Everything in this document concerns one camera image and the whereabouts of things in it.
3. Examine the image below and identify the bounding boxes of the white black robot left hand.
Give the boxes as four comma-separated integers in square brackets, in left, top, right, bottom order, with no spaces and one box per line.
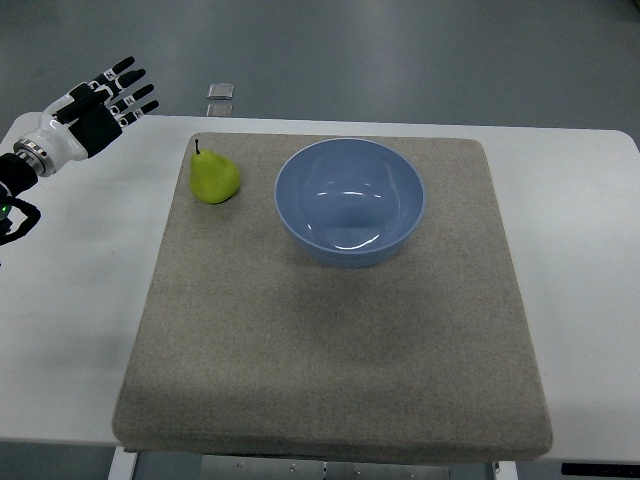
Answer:
[14,56,159,177]

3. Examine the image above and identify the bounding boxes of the green pear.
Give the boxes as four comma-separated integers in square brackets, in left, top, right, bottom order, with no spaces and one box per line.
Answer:
[189,139,241,204]

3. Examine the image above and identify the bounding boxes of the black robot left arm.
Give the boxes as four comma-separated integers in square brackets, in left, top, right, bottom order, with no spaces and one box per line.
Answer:
[1,153,41,245]

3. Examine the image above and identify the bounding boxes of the blue bowl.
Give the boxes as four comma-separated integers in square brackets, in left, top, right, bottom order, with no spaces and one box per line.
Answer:
[274,138,427,268]

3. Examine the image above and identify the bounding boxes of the lower metal floor plate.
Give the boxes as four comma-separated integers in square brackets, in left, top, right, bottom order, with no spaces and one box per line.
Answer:
[206,102,233,117]

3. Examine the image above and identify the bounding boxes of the metal floor plate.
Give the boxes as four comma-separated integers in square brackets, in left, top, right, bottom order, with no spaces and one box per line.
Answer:
[206,83,235,101]
[206,102,233,117]

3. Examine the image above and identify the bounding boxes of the upper metal floor plate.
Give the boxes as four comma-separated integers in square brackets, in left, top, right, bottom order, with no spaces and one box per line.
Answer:
[206,83,235,101]

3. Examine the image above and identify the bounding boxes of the beige felt mat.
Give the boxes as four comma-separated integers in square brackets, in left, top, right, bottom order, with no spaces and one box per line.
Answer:
[112,132,553,464]

